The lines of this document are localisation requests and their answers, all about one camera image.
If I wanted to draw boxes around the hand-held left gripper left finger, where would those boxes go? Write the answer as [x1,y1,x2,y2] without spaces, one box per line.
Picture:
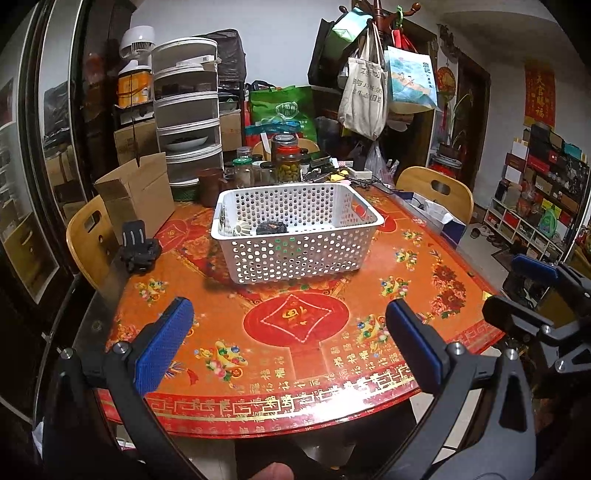
[34,296,204,480]

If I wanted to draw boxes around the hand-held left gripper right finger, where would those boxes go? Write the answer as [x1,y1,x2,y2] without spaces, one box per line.
[369,299,539,480]

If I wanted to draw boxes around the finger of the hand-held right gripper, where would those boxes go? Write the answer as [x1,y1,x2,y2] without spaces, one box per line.
[512,254,591,301]
[481,295,591,374]

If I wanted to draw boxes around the white perforated plastic basket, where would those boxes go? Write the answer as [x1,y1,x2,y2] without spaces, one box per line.
[211,182,385,284]

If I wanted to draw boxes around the green detergent bottle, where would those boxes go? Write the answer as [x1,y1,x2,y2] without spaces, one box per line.
[541,208,561,238]

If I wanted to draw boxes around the shelf of boxes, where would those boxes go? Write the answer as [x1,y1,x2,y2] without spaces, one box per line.
[485,122,591,259]

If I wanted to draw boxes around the black phone stand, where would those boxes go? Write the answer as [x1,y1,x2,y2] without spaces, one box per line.
[117,220,162,275]

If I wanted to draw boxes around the white and blue box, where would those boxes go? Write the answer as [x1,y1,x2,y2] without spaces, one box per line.
[406,191,467,245]

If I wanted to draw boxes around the red printed tablecloth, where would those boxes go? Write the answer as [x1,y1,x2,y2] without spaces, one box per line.
[99,182,504,439]

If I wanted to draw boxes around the wooden chair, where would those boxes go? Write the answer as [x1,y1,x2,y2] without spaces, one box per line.
[396,166,474,227]
[66,196,121,291]

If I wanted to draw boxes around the open cardboard box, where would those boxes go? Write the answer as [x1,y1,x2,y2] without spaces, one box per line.
[95,152,175,238]

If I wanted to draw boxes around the brown round canister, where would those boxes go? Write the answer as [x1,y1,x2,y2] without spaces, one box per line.
[198,168,225,206]

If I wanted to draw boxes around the clear plastic bag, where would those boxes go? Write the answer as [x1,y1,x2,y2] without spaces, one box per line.
[365,141,393,181]

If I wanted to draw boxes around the glass jar with green lid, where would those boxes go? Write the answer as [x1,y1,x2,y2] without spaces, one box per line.
[233,158,254,189]

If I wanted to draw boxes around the glass jar with red label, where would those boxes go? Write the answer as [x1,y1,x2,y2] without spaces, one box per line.
[271,134,303,184]

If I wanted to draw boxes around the dark glass-door cabinet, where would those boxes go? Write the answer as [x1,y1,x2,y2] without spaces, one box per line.
[0,0,93,305]

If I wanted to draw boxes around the blue picture tote bag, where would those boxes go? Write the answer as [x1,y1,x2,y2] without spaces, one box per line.
[384,45,439,113]

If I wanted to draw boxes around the small cardboard box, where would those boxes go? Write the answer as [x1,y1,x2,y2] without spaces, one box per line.
[219,113,243,151]

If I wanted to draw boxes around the white tiered food cover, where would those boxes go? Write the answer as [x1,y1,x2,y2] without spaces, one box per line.
[151,38,223,201]

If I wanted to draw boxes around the beige tote bag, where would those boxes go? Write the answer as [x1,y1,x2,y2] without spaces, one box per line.
[338,28,389,139]

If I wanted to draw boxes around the orange box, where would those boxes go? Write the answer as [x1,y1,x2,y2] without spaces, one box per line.
[117,69,152,108]

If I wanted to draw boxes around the green shopping bag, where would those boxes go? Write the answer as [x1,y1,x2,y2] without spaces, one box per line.
[249,85,318,144]

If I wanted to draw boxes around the wooden coat rack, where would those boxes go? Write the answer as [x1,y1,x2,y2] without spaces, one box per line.
[339,0,423,47]

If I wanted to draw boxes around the black plastic bag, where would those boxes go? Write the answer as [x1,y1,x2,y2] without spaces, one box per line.
[203,28,245,84]

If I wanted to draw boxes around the white desk fan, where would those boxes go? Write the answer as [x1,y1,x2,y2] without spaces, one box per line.
[119,25,155,77]

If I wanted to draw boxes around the red wall scroll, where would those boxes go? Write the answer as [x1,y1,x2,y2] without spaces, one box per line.
[524,62,556,127]

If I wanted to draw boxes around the round red wall ornament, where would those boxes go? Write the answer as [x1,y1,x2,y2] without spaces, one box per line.
[436,66,457,95]

